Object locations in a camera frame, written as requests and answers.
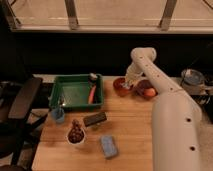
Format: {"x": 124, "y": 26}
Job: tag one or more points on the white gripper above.
{"x": 129, "y": 80}

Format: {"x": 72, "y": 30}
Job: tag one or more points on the light blue towel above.
{"x": 126, "y": 86}

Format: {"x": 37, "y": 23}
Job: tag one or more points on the red bowl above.
{"x": 117, "y": 85}

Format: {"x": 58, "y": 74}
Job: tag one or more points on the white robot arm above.
{"x": 175, "y": 116}

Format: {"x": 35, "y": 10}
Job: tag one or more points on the purple bowl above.
{"x": 141, "y": 86}

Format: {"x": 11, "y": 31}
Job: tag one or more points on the white bowl with brown food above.
{"x": 76, "y": 135}

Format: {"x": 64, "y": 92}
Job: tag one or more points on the orange fruit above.
{"x": 150, "y": 92}

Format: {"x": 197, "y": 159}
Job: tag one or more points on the black eraser block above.
{"x": 94, "y": 119}

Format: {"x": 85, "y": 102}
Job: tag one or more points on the grey round container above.
{"x": 192, "y": 77}

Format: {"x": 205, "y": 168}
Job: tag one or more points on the green plastic tray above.
{"x": 71, "y": 92}

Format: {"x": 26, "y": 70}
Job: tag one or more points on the blue sponge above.
{"x": 108, "y": 146}

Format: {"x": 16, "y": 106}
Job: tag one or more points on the blue cup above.
{"x": 58, "y": 115}

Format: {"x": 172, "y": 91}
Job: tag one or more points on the black office chair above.
{"x": 14, "y": 129}

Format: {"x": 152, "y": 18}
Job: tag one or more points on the orange handled brush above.
{"x": 92, "y": 80}

